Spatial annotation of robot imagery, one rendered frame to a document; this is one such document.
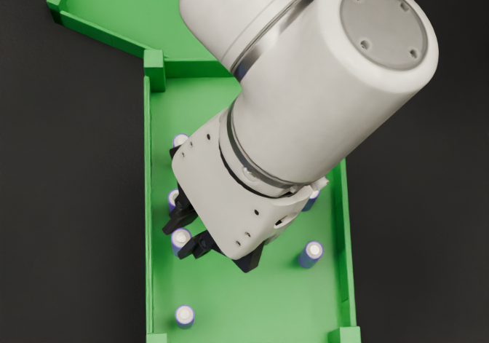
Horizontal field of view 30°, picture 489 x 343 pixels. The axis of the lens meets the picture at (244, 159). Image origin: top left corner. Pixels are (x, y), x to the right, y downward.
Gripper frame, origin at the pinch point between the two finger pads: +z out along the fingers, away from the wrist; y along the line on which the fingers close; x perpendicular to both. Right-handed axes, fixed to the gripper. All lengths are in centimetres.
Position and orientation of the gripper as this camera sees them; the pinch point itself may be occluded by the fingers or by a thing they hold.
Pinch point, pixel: (192, 229)
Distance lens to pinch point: 79.4
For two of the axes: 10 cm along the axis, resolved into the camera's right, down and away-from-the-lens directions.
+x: -7.4, 3.5, -5.7
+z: -4.1, 4.4, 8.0
